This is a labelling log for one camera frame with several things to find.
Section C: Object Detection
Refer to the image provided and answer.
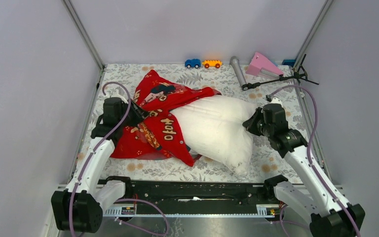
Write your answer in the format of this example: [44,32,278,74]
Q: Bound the red cartoon print pillowcase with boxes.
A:
[111,70,219,167]

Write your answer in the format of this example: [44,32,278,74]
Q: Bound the white pillow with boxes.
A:
[171,95,258,176]

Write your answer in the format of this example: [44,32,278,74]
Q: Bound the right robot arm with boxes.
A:
[243,103,365,237]

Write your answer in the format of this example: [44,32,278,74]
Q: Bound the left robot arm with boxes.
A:
[51,97,149,233]

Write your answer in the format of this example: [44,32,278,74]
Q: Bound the pink wedge block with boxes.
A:
[245,52,284,78]

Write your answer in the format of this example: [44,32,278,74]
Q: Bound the black tripod stand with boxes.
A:
[244,54,319,91]

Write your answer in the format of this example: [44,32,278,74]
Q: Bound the silver microphone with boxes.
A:
[229,56,247,90]

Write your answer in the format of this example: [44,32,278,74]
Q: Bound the blue block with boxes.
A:
[282,59,296,67]

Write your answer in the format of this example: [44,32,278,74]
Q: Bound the blue toy car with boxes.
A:
[185,59,201,69]

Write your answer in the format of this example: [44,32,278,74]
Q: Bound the yellow toy car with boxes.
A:
[201,60,223,69]

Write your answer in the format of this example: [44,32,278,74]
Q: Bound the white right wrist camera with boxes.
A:
[266,95,283,105]

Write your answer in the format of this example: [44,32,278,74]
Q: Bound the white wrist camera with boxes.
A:
[110,95,129,104]
[266,95,283,105]

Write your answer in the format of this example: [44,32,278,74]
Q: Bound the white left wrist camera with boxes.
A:
[110,95,129,104]

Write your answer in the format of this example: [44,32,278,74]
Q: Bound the right aluminium frame post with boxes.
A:
[294,0,334,68]

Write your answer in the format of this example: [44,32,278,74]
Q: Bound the aluminium frame post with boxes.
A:
[62,0,106,70]
[294,0,334,68]

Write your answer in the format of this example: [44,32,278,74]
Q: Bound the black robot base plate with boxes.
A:
[103,178,297,216]

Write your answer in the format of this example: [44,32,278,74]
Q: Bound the slotted aluminium rail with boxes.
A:
[103,203,276,218]

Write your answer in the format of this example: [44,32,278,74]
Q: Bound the left aluminium frame post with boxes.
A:
[62,0,106,70]

